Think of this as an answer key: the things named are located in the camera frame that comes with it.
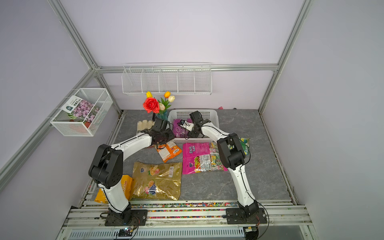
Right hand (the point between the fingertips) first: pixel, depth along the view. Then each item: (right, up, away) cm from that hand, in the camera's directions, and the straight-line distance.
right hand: (193, 128), depth 105 cm
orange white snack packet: (-15, -15, -9) cm, 23 cm away
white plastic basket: (+13, +9, +3) cm, 16 cm away
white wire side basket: (-61, +3, -31) cm, 68 cm away
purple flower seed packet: (-55, +11, -31) cm, 64 cm away
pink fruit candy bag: (+3, -18, -13) cm, 23 cm away
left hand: (-12, -5, -10) cm, 16 cm away
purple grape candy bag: (-9, -2, -3) cm, 9 cm away
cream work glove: (-37, +2, +7) cm, 38 cm away
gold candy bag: (-19, -28, -24) cm, 42 cm away
